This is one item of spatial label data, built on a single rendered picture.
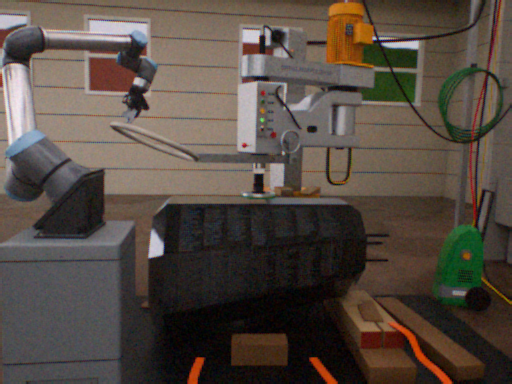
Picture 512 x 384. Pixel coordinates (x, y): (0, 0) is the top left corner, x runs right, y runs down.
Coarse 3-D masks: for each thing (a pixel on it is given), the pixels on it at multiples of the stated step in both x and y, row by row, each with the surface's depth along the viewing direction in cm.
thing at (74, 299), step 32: (128, 224) 185; (0, 256) 150; (32, 256) 151; (64, 256) 153; (96, 256) 154; (128, 256) 174; (0, 288) 151; (32, 288) 152; (64, 288) 154; (96, 288) 155; (128, 288) 175; (32, 320) 153; (64, 320) 155; (96, 320) 156; (128, 320) 176; (32, 352) 155; (64, 352) 156; (96, 352) 158; (128, 352) 177
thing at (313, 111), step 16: (320, 96) 283; (336, 96) 286; (352, 96) 294; (288, 112) 267; (304, 112) 274; (320, 112) 281; (288, 128) 268; (304, 128) 275; (320, 128) 282; (304, 144) 276; (320, 144) 283; (336, 144) 291; (352, 144) 298
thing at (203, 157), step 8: (200, 152) 256; (200, 160) 244; (208, 160) 246; (216, 160) 249; (224, 160) 252; (232, 160) 254; (240, 160) 257; (248, 160) 260; (256, 160) 263; (264, 160) 266; (272, 160) 268; (280, 160) 273; (288, 160) 276; (296, 160) 275
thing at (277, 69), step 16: (240, 64) 262; (256, 64) 254; (272, 64) 256; (288, 64) 262; (304, 64) 269; (320, 64) 275; (256, 80) 263; (272, 80) 275; (288, 80) 273; (304, 80) 272; (320, 80) 277; (336, 80) 284; (352, 80) 289; (368, 80) 297
